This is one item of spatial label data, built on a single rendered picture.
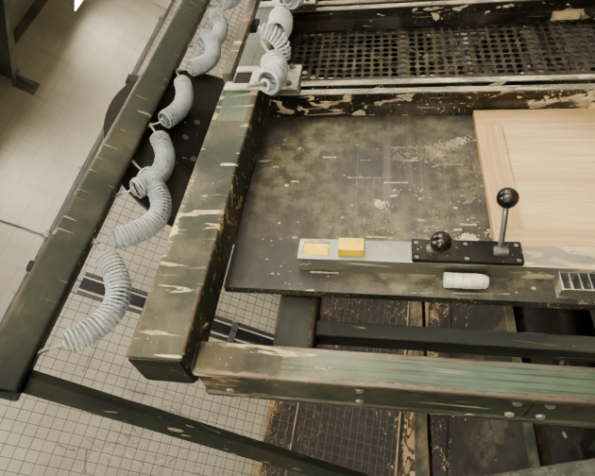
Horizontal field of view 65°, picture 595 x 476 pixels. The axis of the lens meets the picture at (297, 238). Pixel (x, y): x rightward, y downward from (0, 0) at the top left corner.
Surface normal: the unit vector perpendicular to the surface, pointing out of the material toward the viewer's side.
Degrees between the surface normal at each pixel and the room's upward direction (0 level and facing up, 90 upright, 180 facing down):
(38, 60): 90
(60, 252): 90
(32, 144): 90
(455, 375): 57
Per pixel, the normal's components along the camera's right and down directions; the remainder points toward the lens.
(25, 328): 0.45, -0.50
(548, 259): -0.11, -0.62
